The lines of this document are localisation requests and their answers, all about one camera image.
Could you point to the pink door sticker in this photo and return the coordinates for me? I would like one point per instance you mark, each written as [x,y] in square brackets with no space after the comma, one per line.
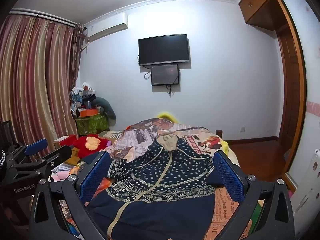
[313,108]

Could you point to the pink plush toy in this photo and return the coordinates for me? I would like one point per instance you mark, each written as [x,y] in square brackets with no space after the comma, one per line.
[60,176]

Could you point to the orange box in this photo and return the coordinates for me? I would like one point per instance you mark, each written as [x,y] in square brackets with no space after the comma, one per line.
[88,113]

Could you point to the yellow plush toy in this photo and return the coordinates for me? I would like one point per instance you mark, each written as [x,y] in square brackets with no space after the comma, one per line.
[167,116]

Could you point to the striped brown curtain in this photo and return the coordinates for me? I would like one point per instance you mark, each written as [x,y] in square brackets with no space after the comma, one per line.
[32,80]

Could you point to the newspaper printed blanket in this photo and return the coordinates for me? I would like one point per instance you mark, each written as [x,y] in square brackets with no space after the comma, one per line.
[140,135]

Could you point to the navy patterned hooded garment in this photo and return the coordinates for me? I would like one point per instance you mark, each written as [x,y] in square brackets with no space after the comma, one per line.
[155,180]

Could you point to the green cloth covered cabinet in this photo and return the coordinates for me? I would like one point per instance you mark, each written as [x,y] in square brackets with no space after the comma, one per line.
[91,125]

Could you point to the grey plush pillow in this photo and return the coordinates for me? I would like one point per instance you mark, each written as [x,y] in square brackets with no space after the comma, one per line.
[108,110]

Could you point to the red box with white lid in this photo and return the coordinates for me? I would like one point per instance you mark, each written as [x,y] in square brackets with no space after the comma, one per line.
[66,143]

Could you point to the white air conditioner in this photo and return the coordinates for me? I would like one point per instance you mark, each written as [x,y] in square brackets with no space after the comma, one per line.
[107,26]

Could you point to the pile of clothes and bags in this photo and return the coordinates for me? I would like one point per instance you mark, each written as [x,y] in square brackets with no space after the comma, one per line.
[80,97]

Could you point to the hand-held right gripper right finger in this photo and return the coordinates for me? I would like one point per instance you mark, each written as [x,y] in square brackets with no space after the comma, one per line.
[228,177]

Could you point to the brown cardboard box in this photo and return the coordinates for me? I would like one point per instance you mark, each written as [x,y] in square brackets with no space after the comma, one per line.
[75,156]

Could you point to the small black monitor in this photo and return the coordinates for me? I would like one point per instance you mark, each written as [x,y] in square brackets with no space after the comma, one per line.
[165,75]

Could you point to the wooden door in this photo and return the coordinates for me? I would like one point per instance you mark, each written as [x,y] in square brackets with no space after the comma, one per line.
[290,92]

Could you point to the wooden overhead cabinet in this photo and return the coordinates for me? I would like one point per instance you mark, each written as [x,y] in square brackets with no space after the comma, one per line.
[260,2]

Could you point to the white sliding wardrobe door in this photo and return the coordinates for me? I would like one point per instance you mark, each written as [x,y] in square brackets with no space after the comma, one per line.
[310,80]

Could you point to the red plush toy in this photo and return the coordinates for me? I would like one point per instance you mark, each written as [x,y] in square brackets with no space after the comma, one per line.
[82,147]

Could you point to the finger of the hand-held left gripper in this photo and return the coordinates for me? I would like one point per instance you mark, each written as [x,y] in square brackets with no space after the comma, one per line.
[60,153]
[36,146]

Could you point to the large black television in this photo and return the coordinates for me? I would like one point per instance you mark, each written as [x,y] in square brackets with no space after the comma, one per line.
[163,48]

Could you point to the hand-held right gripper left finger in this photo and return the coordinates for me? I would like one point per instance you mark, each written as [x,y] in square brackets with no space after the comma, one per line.
[92,177]

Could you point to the wooden bed post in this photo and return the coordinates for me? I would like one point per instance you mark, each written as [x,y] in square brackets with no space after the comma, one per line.
[219,133]

